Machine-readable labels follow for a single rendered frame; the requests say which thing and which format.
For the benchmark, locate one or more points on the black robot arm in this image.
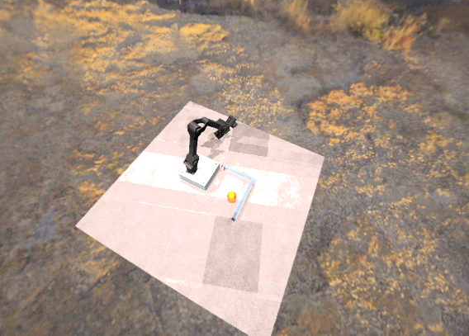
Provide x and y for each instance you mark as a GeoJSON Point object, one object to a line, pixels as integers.
{"type": "Point", "coordinates": [194, 130]}

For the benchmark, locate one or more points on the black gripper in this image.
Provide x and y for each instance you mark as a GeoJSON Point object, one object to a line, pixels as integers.
{"type": "Point", "coordinates": [218, 135]}

